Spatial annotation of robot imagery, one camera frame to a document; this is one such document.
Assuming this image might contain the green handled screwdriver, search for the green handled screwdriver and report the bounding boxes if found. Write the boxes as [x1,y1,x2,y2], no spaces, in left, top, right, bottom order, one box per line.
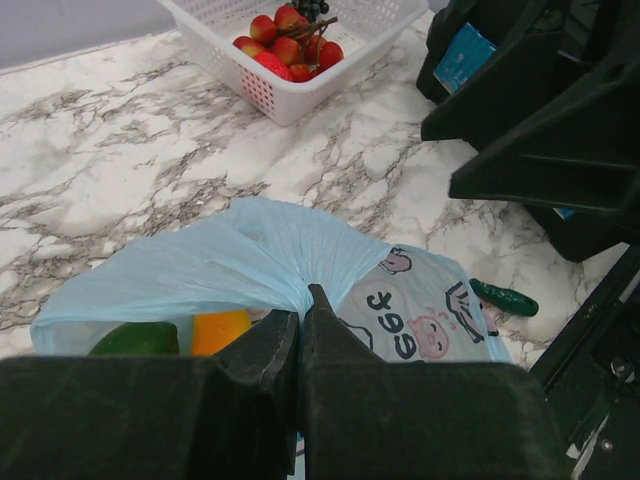
[469,278,539,317]

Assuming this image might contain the blue plastic bag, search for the blue plastic bag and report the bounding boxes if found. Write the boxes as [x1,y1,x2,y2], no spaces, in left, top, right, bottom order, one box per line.
[30,197,510,362]

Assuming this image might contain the green fake fruit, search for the green fake fruit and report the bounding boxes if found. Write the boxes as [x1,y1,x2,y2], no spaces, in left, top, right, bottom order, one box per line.
[89,322,180,356]

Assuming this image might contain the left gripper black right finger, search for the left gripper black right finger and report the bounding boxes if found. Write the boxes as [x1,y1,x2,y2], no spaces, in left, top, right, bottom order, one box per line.
[300,284,569,479]

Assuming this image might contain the red fake fruit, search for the red fake fruit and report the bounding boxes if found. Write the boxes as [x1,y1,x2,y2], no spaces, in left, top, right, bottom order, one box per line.
[253,51,294,82]

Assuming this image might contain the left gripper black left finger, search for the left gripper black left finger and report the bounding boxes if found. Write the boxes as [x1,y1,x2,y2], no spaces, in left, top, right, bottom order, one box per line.
[1,311,299,479]

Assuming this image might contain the orange yellow fake fruit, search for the orange yellow fake fruit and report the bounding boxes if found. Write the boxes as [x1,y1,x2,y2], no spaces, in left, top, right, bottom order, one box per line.
[191,310,251,356]

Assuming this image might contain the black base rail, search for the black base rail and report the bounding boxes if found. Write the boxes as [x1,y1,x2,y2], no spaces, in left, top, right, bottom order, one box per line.
[531,246,639,479]

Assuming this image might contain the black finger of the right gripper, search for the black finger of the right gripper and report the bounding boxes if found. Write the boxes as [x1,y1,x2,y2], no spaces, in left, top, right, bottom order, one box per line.
[449,64,639,216]
[419,1,613,149]

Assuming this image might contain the black toolbox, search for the black toolbox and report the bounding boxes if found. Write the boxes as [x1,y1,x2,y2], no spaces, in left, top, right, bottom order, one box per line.
[416,1,639,262]

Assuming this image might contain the dark fake grape bunch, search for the dark fake grape bunch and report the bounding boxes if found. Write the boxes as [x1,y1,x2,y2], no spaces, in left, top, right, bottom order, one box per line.
[291,0,330,22]

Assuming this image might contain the white plastic basket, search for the white plastic basket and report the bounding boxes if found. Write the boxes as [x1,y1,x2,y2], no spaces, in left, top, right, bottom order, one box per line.
[162,1,428,126]

